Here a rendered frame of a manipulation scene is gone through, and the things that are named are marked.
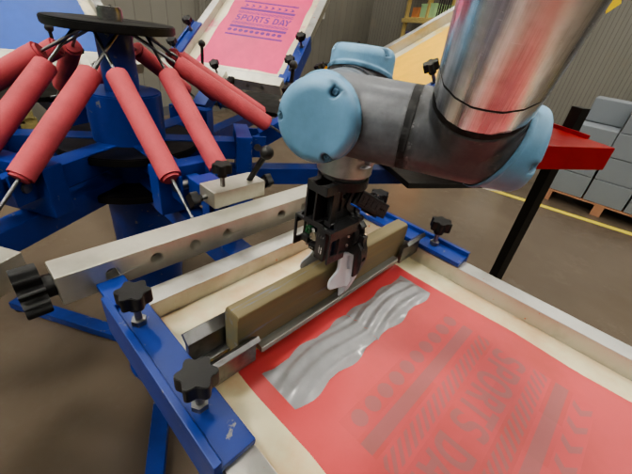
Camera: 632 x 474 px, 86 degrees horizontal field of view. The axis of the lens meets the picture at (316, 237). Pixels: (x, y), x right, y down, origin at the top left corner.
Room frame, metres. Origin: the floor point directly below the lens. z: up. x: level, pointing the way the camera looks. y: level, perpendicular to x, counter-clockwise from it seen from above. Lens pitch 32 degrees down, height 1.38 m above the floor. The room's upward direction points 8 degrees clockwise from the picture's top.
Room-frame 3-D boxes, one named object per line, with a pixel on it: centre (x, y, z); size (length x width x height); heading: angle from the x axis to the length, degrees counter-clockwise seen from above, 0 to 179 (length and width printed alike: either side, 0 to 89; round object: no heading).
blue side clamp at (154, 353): (0.26, 0.16, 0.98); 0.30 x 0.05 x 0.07; 50
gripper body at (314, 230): (0.44, -0.02, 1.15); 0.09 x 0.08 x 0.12; 140
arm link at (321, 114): (0.34, -0.01, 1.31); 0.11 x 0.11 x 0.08; 74
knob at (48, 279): (0.34, 0.37, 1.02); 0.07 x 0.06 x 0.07; 50
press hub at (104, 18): (1.00, 0.61, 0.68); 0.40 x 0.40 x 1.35
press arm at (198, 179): (0.69, 0.23, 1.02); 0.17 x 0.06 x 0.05; 50
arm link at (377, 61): (0.44, -0.02, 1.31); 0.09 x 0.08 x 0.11; 164
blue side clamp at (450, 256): (0.69, -0.20, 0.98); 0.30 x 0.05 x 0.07; 50
